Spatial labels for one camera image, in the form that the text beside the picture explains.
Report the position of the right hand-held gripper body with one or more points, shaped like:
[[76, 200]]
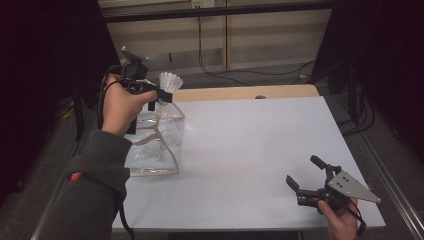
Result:
[[348, 188]]

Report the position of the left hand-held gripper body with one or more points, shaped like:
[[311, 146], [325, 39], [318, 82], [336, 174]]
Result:
[[135, 71]]

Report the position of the clear plastic bag beige trim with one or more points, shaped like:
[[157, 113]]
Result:
[[166, 160]]

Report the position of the person's right hand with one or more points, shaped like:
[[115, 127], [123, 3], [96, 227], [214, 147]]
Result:
[[341, 225]]

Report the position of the person's left hand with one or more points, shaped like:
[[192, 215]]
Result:
[[120, 106]]

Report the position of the white table sheet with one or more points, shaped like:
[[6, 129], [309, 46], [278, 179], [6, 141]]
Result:
[[266, 133]]

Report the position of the black horizontal bar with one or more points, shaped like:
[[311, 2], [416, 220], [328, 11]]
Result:
[[166, 15]]

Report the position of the black metal stand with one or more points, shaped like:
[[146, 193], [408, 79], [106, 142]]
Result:
[[79, 116]]

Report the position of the black curtain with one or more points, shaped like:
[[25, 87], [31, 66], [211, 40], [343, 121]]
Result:
[[40, 66], [393, 50]]

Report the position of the beige wooden cabinet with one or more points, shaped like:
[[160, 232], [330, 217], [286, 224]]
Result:
[[266, 40]]

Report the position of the metal floor rail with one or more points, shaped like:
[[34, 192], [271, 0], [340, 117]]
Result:
[[76, 151], [396, 186]]

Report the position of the white wall outlet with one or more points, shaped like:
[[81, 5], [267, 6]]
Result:
[[203, 3]]

